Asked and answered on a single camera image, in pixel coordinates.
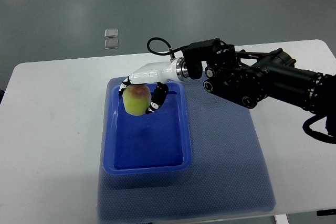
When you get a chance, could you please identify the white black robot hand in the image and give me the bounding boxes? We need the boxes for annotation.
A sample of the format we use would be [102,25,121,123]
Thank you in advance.
[119,58,190,114]

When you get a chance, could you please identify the green red peach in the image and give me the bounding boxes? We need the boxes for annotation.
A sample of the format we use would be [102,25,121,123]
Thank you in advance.
[122,85,151,116]

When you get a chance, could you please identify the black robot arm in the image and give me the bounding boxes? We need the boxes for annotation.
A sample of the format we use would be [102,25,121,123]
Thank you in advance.
[182,38,335,144]

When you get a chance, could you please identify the upper grey floor plate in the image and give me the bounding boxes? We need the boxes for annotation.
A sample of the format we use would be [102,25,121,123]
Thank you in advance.
[104,28,118,38]

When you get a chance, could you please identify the blue plastic tray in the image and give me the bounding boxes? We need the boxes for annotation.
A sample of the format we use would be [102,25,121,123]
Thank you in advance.
[102,79,192,176]

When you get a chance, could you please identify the blue textured mat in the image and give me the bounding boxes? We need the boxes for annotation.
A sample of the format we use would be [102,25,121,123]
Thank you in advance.
[98,78,276,223]

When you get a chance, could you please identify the white table leg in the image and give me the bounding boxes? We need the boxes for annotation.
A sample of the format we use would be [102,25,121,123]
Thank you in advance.
[274,215,289,224]

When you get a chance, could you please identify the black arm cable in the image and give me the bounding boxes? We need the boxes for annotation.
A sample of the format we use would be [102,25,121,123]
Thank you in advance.
[146,37,190,62]

